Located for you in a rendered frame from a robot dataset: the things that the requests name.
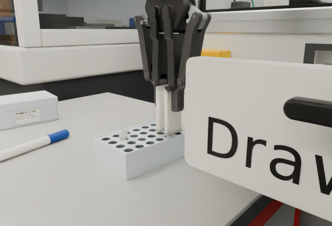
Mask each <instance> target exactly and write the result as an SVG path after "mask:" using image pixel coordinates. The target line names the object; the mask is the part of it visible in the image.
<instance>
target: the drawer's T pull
mask: <svg viewBox="0 0 332 226"><path fill-rule="evenodd" d="M283 111H284V114H285V116H286V117H287V118H289V119H292V120H297V121H302V122H307V123H312V124H316V125H321V126H326V127H331V128H332V101H325V100H318V99H311V98H305V97H298V96H297V97H293V98H290V99H288V100H287V101H286V102H285V104H284V106H283Z"/></svg>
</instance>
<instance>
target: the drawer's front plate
mask: <svg viewBox="0 0 332 226"><path fill-rule="evenodd" d="M297 96H298V97H305V98H311V99H318V100H325V101H332V66H329V65H316V64H303V63H289V62H276V61H262V60H249V59H236V58H222V57H209V56H198V57H191V58H189V59H188V60H187V62H186V90H185V149H184V157H185V161H186V162H187V164H189V165H190V166H192V167H195V168H197V169H200V170H202V171H205V172H207V173H210V174H212V175H215V176H217V177H220V178H222V179H225V180H228V181H230V182H233V183H235V184H238V185H240V186H243V187H245V188H248V189H250V190H253V191H255V192H258V193H260V194H262V195H265V196H267V197H270V198H272V199H275V200H277V201H280V202H282V203H285V204H287V205H290V206H292V207H295V208H298V209H300V210H303V211H305V212H308V213H310V214H313V215H315V216H318V217H320V218H323V219H325V220H328V221H330V222H332V190H331V192H330V194H329V195H326V194H323V193H321V191H320V184H319V178H318V171H317V165H316V158H315V154H316V155H320V156H322V159H323V166H324V172H325V178H326V185H328V183H329V181H330V179H331V177H332V128H331V127H326V126H321V125H316V124H312V123H307V122H302V121H297V120H292V119H289V118H287V117H286V116H285V114H284V111H283V106H284V104H285V102H286V101H287V100H288V99H290V98H293V97H297ZM208 117H214V118H218V119H221V120H224V121H226V122H228V123H229V124H231V125H232V126H233V127H234V129H235V131H236V133H237V138H238V145H237V150H236V152H235V154H234V155H233V156H232V157H230V158H220V157H216V156H214V155H211V154H208V153H207V150H208ZM248 137H252V138H253V142H254V141H255V140H258V139H262V140H266V146H264V145H262V144H256V145H254V147H253V149H252V155H251V168H248V167H246V155H247V142H248ZM231 145H232V136H231V133H230V131H229V129H228V128H227V127H226V126H224V125H222V124H219V123H215V122H213V135H212V151H214V152H217V153H228V152H229V151H230V149H231ZM274 145H284V146H288V147H291V148H293V149H295V150H296V151H297V152H298V153H299V155H300V157H301V170H300V177H299V185H297V184H294V183H292V181H293V178H292V179H291V180H288V181H284V180H280V179H278V178H276V177H275V176H273V174H272V173H271V171H270V162H271V161H272V160H273V159H275V158H284V159H287V160H291V161H294V162H295V158H294V156H293V155H292V154H291V153H290V152H288V151H284V150H274ZM276 171H277V172H278V173H279V174H280V175H283V176H289V175H291V174H292V173H293V171H294V166H291V165H288V164H284V163H277V164H276Z"/></svg>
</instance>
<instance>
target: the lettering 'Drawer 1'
mask: <svg viewBox="0 0 332 226"><path fill-rule="evenodd" d="M213 122H215V123H219V124H222V125H224V126H226V127H227V128H228V129H229V131H230V133H231V136H232V145H231V149H230V151H229V152H228V153H217V152H214V151H212V135H213ZM256 144H262V145H264V146H266V140H262V139H258V140H255V141H254V142H253V138H252V137H248V142H247V155H246V167H248V168H251V155H252V149H253V147H254V145H256ZM237 145H238V138H237V133H236V131H235V129H234V127H233V126H232V125H231V124H229V123H228V122H226V121H224V120H221V119H218V118H214V117H208V137H207V153H208V154H211V155H214V156H216V157H220V158H230V157H232V156H233V155H234V154H235V152H236V150H237ZM274 150H284V151H288V152H290V153H291V154H292V155H293V156H294V158H295V162H294V161H291V160H287V159H284V158H275V159H273V160H272V161H271V162H270V171H271V173H272V174H273V176H275V177H276V178H278V179H280V180H284V181H288V180H291V179H292V178H293V181H292V183H294V184H297V185H299V177H300V170H301V157H300V155H299V153H298V152H297V151H296V150H295V149H293V148H291V147H288V146H284V145H274ZM315 158H316V165H317V171H318V178H319V184H320V191H321V193H323V194H326V195H329V194H330V192H331V190H332V177H331V179H330V181H329V183H328V185H326V178H325V172H324V166H323V159H322V156H320V155H316V154H315ZM277 163H284V164H288V165H291V166H294V171H293V173H292V174H291V175H289V176H283V175H280V174H279V173H278V172H277V171H276V164H277Z"/></svg>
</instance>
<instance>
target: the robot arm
mask: <svg viewBox="0 0 332 226"><path fill-rule="evenodd" d="M210 21H211V14H210V13H206V12H202V11H200V10H199V9H198V8H196V1H195V0H146V4H145V11H144V12H143V13H142V14H141V15H140V16H138V15H136V16H135V17H134V23H135V25H136V28H137V30H138V36H139V43H140V50H141V58H142V65H143V72H144V78H145V80H147V81H148V80H149V81H151V82H152V85H153V86H154V96H155V97H154V103H155V107H156V131H157V132H162V131H165V135H167V136H169V135H172V134H175V133H178V132H181V111H183V109H184V89H185V88H186V62H187V60H188V59H189V58H191V57H198V56H201V52H202V46H203V41H204V36H205V31H206V29H207V27H208V25H209V23H210ZM159 33H164V34H159ZM151 71H152V72H151Z"/></svg>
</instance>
